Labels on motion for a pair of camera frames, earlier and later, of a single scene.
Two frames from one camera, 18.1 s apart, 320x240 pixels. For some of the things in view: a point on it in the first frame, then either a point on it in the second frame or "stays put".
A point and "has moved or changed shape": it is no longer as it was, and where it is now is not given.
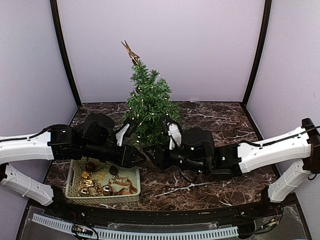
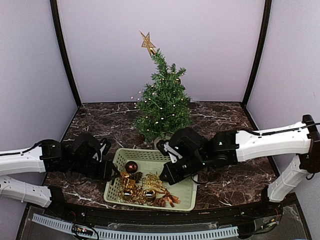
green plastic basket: x=89 y=181 -> x=136 y=182
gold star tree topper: x=133 y=55 -> x=147 y=43
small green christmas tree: x=150 y=99 has moved or changed shape
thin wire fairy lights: x=144 y=111 -> x=158 y=102
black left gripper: x=126 y=158 -> x=105 y=172
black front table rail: x=146 y=216 stays put
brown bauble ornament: x=90 y=167 has moved or changed shape
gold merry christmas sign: x=123 y=181 -> x=153 y=181
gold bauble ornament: x=84 y=191 -> x=127 y=194
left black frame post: x=54 y=5 stays put
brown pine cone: x=113 y=171 has moved or changed shape
